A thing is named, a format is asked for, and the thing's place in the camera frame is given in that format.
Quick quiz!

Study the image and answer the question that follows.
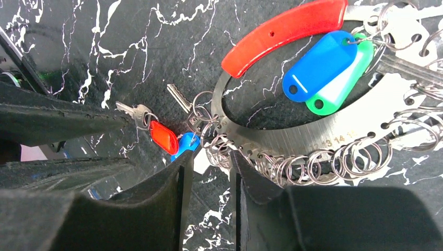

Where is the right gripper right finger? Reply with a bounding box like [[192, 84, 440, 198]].
[[230, 152, 442, 250]]

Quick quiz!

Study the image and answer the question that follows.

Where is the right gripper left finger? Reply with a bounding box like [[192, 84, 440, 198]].
[[1, 151, 193, 250]]

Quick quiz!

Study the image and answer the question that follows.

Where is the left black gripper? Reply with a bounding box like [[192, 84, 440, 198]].
[[1, 28, 133, 146]]

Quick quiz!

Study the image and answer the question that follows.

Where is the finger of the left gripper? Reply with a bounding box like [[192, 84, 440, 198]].
[[1, 157, 133, 190]]

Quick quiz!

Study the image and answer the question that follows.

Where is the metal keyring with red handle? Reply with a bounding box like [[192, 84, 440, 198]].
[[197, 1, 442, 187]]

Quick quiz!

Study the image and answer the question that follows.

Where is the key with red tag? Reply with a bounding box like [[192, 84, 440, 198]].
[[115, 101, 179, 155]]

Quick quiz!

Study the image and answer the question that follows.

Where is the key with blue tag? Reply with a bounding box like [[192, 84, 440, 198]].
[[167, 84, 206, 162]]

